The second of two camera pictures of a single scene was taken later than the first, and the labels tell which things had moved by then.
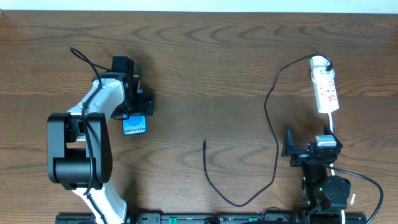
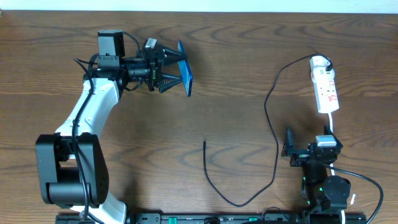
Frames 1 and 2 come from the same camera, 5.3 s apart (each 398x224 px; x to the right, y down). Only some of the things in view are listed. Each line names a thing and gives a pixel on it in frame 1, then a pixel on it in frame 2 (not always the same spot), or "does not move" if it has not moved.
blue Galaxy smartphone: x=134 y=124 → x=185 y=71
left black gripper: x=143 y=106 → x=153 y=68
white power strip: x=324 y=82 does not move
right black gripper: x=304 y=154 does not move
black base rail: x=214 y=218 does not move
